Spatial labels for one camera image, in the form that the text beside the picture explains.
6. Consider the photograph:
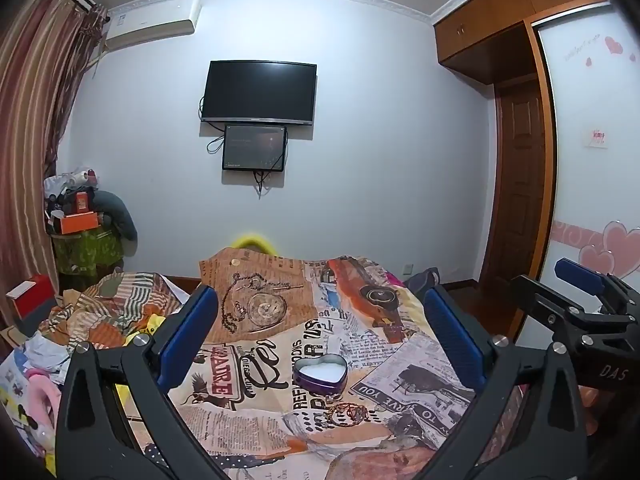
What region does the purple heart-shaped tin box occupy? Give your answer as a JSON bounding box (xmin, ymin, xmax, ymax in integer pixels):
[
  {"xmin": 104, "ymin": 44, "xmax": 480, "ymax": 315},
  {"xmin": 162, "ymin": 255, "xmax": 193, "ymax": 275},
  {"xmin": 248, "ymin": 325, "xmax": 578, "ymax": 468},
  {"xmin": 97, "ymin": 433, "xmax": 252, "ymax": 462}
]
[{"xmin": 292, "ymin": 353, "xmax": 348, "ymax": 396}]

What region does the white wardrobe with hearts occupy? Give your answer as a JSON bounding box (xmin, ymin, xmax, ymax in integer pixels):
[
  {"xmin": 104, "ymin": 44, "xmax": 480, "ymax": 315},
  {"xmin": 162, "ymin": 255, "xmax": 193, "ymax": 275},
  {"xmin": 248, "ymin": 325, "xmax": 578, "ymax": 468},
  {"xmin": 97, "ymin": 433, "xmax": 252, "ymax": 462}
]
[{"xmin": 534, "ymin": 3, "xmax": 639, "ymax": 312}]

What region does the pink plush toy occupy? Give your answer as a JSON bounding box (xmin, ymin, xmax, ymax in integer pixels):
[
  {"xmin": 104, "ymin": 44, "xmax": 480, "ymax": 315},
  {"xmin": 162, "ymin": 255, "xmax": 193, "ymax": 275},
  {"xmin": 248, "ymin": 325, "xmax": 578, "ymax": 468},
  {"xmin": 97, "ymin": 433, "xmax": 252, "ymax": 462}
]
[{"xmin": 26, "ymin": 368, "xmax": 62, "ymax": 434}]

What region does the brown wooden door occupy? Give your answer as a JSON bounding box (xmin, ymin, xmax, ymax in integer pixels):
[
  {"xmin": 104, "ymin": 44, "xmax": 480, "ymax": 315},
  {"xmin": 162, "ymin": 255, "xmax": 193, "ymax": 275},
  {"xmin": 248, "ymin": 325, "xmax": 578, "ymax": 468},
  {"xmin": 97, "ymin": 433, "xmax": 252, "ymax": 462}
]
[{"xmin": 480, "ymin": 80, "xmax": 546, "ymax": 298}]

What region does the striped patterned blanket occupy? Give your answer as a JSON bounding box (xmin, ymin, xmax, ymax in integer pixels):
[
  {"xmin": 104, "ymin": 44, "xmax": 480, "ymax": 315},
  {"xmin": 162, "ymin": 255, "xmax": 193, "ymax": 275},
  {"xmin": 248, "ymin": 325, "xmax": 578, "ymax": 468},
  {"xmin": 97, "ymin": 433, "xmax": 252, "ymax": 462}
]
[{"xmin": 39, "ymin": 272, "xmax": 182, "ymax": 349}]

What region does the yellow cloth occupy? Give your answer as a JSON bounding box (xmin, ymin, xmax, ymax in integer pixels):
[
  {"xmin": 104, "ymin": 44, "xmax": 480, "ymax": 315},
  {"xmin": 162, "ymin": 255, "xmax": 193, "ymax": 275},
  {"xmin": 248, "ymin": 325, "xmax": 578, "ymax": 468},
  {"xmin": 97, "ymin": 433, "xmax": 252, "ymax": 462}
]
[{"xmin": 125, "ymin": 313, "xmax": 166, "ymax": 346}]

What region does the red and white box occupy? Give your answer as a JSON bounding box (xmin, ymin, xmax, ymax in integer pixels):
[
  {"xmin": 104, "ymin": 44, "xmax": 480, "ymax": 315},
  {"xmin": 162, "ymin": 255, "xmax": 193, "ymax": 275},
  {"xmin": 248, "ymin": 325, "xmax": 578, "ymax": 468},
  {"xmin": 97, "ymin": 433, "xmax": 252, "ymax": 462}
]
[{"xmin": 6, "ymin": 274, "xmax": 54, "ymax": 318}]

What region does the green cloth covered stand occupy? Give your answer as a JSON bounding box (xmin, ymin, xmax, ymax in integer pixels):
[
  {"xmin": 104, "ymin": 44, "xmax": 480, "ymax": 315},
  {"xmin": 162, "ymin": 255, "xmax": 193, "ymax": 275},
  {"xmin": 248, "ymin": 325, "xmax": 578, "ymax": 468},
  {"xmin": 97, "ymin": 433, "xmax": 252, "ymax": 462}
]
[{"xmin": 51, "ymin": 226, "xmax": 124, "ymax": 275}]

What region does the orange box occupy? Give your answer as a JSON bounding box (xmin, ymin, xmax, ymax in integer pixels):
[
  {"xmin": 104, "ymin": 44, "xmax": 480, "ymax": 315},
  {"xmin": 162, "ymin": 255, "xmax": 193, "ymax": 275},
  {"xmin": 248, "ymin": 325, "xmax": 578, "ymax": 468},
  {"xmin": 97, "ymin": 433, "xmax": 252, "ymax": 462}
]
[{"xmin": 52, "ymin": 211, "xmax": 100, "ymax": 235}]

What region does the newspaper print bed cover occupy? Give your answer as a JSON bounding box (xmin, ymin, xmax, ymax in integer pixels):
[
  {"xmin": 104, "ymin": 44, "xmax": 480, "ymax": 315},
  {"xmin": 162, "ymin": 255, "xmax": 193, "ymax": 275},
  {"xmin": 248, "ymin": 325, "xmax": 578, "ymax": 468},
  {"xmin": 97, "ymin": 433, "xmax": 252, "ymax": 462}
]
[{"xmin": 168, "ymin": 248, "xmax": 474, "ymax": 479}]

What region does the yellow chair back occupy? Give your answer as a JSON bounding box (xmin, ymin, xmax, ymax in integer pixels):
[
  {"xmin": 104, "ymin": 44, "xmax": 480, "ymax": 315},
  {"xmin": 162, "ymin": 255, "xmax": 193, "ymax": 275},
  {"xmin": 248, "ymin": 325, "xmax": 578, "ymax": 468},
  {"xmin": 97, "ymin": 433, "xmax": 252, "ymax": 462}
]
[{"xmin": 231, "ymin": 233, "xmax": 278, "ymax": 256}]

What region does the wooden overhead cabinet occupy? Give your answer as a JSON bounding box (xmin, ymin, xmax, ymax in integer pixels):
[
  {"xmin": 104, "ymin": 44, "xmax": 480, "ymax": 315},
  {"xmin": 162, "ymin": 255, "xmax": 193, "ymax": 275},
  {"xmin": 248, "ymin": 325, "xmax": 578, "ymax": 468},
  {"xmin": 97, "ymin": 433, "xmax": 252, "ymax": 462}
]
[{"xmin": 434, "ymin": 0, "xmax": 601, "ymax": 84}]

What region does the striped red curtain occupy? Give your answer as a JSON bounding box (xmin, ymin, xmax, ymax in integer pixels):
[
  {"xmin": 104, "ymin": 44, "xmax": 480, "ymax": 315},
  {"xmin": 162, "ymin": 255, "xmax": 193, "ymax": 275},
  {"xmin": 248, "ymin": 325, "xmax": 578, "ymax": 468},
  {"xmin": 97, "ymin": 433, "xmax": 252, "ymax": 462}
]
[{"xmin": 1, "ymin": 0, "xmax": 106, "ymax": 292}]

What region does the white air conditioner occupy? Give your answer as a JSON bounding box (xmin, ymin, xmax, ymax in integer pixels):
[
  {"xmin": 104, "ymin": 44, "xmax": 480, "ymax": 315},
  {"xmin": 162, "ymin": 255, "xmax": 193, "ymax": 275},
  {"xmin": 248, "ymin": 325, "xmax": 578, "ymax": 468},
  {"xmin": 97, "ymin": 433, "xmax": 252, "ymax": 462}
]
[{"xmin": 105, "ymin": 0, "xmax": 202, "ymax": 51}]

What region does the small black wall monitor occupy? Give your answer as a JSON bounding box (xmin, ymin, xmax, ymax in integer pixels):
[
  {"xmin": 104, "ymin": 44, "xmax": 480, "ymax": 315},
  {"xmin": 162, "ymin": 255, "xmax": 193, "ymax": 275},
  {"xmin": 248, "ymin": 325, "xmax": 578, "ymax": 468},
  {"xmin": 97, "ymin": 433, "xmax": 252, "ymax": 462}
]
[{"xmin": 222, "ymin": 125, "xmax": 288, "ymax": 172}]

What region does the black wall television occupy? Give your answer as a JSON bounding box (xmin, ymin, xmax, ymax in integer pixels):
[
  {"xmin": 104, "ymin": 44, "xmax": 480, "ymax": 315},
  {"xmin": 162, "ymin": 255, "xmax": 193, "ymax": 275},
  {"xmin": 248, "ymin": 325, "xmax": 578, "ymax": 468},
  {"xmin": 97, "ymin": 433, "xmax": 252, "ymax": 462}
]
[{"xmin": 202, "ymin": 60, "xmax": 317, "ymax": 126}]

